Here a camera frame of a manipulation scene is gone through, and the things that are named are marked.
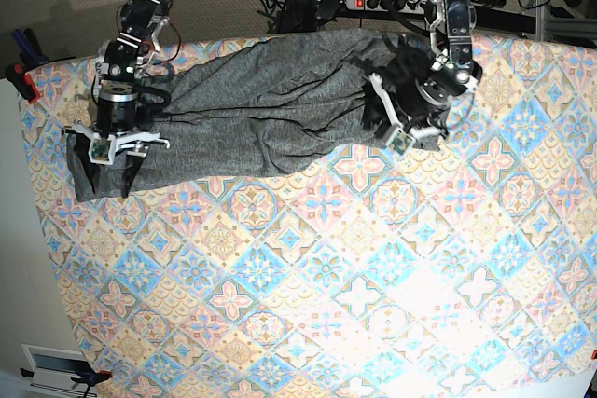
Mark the blue handled clamp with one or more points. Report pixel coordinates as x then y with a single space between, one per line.
31 53

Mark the patterned tablecloth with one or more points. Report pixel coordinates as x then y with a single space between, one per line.
370 274

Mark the red black clamp upper left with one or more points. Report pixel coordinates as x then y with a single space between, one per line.
22 82

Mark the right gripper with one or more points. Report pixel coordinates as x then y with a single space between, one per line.
114 131

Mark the grey t-shirt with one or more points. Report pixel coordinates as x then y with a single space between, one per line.
274 108

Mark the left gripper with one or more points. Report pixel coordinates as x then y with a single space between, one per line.
412 115

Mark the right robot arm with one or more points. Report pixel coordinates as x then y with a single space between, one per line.
122 63

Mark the black clamp lower left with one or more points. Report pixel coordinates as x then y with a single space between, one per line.
88 378

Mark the white floor vent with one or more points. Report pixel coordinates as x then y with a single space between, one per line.
53 369

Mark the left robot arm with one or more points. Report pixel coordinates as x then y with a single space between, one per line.
449 62

